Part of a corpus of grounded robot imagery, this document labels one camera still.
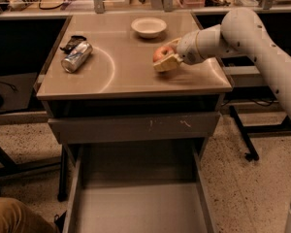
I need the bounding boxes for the tan trouser knee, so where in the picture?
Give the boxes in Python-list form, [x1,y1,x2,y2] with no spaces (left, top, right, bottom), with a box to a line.
[0,197,61,233]

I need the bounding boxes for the white bowl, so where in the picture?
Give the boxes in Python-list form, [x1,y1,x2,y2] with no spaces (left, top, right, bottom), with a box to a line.
[131,17,167,39]

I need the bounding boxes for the silver soda can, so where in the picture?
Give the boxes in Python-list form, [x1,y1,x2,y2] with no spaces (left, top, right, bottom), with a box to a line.
[61,41,93,73]

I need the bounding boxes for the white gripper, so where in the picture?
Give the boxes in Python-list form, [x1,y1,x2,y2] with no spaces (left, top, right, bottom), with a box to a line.
[153,30,205,73]

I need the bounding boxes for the black table leg frame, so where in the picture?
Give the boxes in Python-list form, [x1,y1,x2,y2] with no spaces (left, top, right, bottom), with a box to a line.
[229,106,291,161]

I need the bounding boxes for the black snack wrapper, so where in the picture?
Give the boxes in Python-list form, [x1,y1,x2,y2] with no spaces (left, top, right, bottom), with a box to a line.
[60,35,86,54]

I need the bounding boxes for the open middle drawer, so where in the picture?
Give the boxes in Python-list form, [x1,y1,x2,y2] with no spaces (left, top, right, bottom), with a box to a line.
[63,143,217,233]

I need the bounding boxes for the red apple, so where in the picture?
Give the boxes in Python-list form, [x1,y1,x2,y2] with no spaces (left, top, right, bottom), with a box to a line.
[153,46,174,62]

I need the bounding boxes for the grey drawer cabinet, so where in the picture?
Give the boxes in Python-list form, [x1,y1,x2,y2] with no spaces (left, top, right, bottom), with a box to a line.
[33,11,234,203]

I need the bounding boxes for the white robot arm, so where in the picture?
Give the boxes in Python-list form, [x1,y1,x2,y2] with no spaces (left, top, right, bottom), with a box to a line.
[176,8,291,233]

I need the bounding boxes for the closed top drawer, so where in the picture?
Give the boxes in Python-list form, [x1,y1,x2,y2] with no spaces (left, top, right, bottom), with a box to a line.
[48,112,220,145]

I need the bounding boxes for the black left table frame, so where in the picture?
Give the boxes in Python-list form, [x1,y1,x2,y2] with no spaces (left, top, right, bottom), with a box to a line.
[0,147,61,178]

